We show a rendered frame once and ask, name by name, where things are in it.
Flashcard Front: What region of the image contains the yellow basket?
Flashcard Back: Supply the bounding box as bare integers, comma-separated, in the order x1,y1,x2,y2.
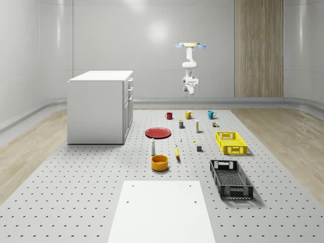
215,131,249,155

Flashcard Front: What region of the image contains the white board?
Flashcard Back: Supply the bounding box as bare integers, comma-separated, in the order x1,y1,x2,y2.
107,180,217,243

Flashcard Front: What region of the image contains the red plate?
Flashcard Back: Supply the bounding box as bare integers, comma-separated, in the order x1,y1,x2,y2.
145,127,172,139

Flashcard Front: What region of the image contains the dark grey basket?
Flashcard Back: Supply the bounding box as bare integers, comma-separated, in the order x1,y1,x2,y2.
209,159,255,201

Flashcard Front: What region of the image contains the white cabinet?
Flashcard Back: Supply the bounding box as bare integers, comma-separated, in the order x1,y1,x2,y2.
67,70,134,145

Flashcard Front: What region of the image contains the yellow bowl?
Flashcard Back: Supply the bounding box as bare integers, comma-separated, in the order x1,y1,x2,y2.
151,154,169,172

